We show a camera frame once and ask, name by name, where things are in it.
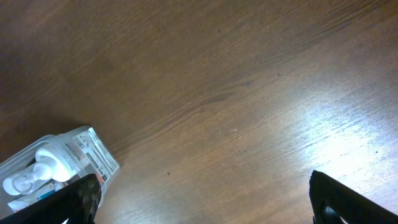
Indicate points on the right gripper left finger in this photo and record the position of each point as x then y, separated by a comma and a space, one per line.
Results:
75, 203

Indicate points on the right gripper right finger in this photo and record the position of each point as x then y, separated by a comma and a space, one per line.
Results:
333, 202

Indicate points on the orange tube white cap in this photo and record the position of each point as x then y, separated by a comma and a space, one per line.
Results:
43, 192

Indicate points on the clear plastic container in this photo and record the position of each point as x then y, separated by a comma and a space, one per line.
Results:
84, 149

